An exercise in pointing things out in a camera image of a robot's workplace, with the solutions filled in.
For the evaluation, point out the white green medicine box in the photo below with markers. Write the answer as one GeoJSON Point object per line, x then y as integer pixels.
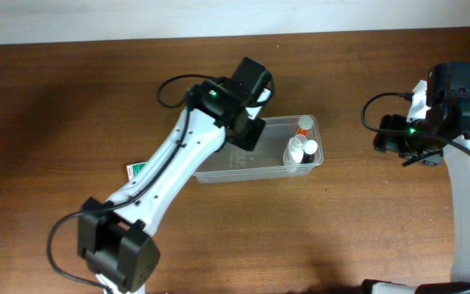
{"type": "Point", "coordinates": [134, 169]}

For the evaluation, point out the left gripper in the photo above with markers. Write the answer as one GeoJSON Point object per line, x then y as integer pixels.
{"type": "Point", "coordinates": [250, 133]}

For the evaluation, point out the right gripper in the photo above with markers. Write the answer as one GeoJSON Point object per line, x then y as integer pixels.
{"type": "Point", "coordinates": [387, 133]}

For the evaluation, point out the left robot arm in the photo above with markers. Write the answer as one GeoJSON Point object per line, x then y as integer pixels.
{"type": "Point", "coordinates": [115, 238]}

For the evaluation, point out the black bottle white cap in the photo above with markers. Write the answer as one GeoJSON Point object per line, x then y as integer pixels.
{"type": "Point", "coordinates": [310, 148]}

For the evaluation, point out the orange tube white cap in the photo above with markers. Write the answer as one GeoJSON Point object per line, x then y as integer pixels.
{"type": "Point", "coordinates": [305, 124]}

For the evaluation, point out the clear plastic container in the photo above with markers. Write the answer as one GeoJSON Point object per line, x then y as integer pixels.
{"type": "Point", "coordinates": [232, 164]}

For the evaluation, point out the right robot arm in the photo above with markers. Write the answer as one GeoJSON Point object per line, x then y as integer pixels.
{"type": "Point", "coordinates": [456, 157]}

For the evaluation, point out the white spray bottle clear cap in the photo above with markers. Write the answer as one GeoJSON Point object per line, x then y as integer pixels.
{"type": "Point", "coordinates": [294, 152]}

